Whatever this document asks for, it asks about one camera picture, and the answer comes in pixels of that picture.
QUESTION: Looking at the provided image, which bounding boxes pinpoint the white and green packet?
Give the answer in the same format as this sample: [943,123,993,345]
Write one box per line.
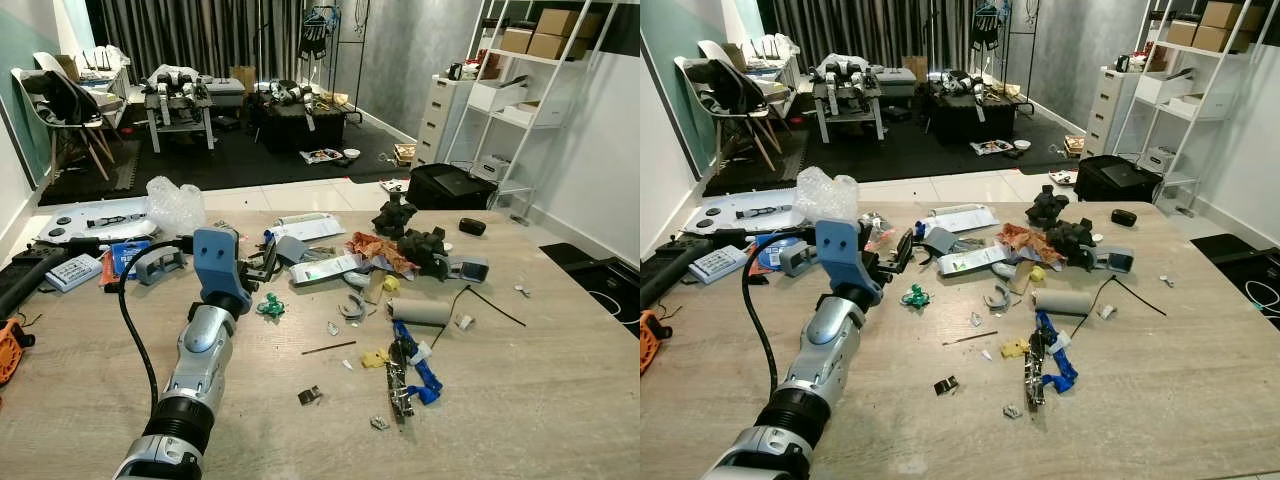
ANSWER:
[936,244,1012,278]
[289,254,364,288]

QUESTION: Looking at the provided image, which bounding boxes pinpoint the flat white paper box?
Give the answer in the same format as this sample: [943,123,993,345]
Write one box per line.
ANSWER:
[274,212,347,245]
[919,203,1000,237]

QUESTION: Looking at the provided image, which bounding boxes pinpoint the clear bubble wrap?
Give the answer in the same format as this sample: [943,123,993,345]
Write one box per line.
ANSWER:
[146,176,207,238]
[794,166,862,227]

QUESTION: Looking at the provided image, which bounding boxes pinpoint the crumpled orange wrapper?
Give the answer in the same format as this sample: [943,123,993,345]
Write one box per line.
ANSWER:
[994,221,1063,267]
[346,231,417,278]

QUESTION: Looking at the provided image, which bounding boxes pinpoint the blue packet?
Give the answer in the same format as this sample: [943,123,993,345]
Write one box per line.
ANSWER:
[749,234,802,274]
[99,239,153,288]

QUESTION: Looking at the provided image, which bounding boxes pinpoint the small black plastic part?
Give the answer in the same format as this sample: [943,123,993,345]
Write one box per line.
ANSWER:
[1024,184,1072,232]
[372,194,420,240]

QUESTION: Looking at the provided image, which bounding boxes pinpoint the low black table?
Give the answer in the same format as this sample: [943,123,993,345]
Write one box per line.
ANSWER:
[919,70,1038,145]
[247,79,363,154]

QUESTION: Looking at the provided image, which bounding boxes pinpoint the white flat device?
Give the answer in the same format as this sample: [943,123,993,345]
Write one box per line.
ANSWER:
[29,208,158,245]
[679,189,803,237]

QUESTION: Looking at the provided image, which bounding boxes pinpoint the large black plastic part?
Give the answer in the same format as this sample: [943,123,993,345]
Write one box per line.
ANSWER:
[1044,219,1100,272]
[397,227,452,281]

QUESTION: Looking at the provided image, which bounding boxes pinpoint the grey cardboard tube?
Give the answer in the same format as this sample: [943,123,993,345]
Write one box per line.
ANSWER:
[387,297,454,328]
[1031,288,1097,319]

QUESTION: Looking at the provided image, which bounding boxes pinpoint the white keypad remote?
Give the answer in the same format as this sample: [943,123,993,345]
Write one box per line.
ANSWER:
[44,252,105,294]
[689,244,747,285]

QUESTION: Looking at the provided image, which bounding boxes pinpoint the grey stand with robot arms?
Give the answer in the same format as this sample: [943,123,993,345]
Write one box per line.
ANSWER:
[142,64,218,154]
[809,54,888,144]

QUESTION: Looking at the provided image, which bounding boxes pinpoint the white chair with wooden legs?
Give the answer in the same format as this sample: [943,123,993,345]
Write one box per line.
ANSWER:
[11,51,123,183]
[674,39,788,173]

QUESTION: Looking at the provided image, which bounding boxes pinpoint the grey box with dark window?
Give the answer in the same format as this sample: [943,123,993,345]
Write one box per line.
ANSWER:
[446,254,492,284]
[1094,245,1137,276]

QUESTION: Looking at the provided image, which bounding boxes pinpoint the long black tool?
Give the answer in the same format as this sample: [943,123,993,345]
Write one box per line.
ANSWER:
[0,238,103,319]
[640,232,749,309]

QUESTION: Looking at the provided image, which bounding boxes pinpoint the dark striped curtain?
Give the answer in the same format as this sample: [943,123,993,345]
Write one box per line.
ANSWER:
[98,0,333,83]
[758,0,1003,73]

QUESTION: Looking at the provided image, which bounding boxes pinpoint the white drawer cabinet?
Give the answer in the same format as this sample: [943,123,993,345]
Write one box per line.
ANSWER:
[414,74,473,168]
[1082,66,1143,159]

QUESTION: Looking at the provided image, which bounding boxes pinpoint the black coat stand with clothes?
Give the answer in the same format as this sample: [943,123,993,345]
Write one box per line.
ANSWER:
[297,3,369,103]
[967,0,1043,93]

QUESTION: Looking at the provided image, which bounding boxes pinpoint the black bag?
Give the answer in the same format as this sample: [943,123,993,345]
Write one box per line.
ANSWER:
[22,68,103,126]
[686,58,769,117]

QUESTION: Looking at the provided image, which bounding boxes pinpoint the orange and black tool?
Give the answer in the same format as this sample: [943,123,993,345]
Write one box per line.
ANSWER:
[0,317,37,387]
[640,309,674,377]

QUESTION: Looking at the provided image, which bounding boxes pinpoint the black mat with white rings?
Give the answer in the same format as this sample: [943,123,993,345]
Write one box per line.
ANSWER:
[1189,232,1280,333]
[539,242,641,343]

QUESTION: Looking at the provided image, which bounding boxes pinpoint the white ladder shelf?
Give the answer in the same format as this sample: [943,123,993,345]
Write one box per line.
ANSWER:
[444,0,623,219]
[1108,0,1280,217]

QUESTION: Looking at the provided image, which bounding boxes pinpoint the brown cardboard boxes stack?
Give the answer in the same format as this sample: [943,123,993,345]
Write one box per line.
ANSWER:
[498,8,605,62]
[1166,0,1273,54]

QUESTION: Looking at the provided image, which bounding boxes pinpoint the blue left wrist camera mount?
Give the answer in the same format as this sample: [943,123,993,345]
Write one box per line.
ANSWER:
[814,219,871,293]
[192,227,247,301]

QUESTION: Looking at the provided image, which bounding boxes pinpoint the grey plastic bracket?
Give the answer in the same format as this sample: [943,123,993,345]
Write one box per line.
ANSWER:
[134,246,189,287]
[777,239,822,279]

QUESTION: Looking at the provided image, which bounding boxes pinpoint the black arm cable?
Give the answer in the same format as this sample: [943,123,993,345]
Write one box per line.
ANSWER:
[740,230,819,399]
[117,236,195,413]

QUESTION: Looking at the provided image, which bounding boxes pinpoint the blue strap with metal clip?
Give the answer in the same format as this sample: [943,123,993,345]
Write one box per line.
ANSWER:
[384,319,444,423]
[1021,309,1080,412]

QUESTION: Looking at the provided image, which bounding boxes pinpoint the black cable tie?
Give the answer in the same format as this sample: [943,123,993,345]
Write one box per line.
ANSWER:
[1070,274,1169,340]
[430,284,528,347]

